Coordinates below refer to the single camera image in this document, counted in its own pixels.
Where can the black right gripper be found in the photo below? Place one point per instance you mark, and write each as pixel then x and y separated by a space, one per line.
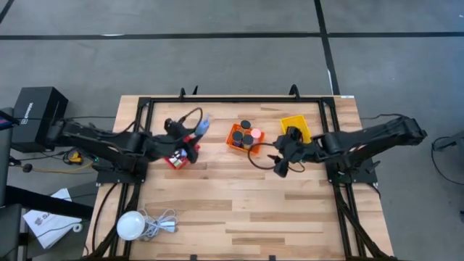
pixel 299 152

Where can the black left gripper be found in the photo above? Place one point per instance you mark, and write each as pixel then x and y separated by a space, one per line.
pixel 172 146

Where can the pink-capped hourglass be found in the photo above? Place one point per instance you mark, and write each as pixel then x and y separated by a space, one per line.
pixel 256 133

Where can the black-capped hourglass green sand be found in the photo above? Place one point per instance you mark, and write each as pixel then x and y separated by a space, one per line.
pixel 248 139
pixel 245 124

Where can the glass jar black lid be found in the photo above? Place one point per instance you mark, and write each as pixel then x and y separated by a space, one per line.
pixel 237 136

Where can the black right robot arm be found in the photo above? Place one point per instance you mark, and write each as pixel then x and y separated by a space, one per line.
pixel 380 134

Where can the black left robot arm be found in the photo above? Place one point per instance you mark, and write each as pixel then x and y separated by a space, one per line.
pixel 108 143

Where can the orange plastic basket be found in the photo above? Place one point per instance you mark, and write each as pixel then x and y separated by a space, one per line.
pixel 258 145

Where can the red plastic basket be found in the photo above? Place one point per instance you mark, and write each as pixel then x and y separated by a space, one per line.
pixel 169 163

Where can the yellow plastic basket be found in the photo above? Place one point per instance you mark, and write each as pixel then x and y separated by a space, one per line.
pixel 293 121

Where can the white dome lamp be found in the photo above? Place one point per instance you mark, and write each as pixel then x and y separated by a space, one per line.
pixel 130 225

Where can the yellow hand tool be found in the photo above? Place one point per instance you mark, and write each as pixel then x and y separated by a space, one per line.
pixel 75 158

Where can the black metal stand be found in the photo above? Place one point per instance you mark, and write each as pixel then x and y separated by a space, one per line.
pixel 43 203

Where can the black cardboard box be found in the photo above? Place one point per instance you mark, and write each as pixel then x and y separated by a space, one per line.
pixel 36 108

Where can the white paper booklet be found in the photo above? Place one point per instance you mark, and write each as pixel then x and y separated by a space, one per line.
pixel 47 224

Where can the black round plug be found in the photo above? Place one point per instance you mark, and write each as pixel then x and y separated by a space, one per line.
pixel 27 167

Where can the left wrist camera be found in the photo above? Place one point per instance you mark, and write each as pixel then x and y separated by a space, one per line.
pixel 174 127

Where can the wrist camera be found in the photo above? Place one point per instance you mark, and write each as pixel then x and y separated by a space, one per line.
pixel 174 127
pixel 294 133

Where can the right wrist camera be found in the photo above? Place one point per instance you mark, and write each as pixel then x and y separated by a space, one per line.
pixel 294 133

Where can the black aluminium table frame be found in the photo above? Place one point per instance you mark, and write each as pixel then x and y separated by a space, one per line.
pixel 235 99

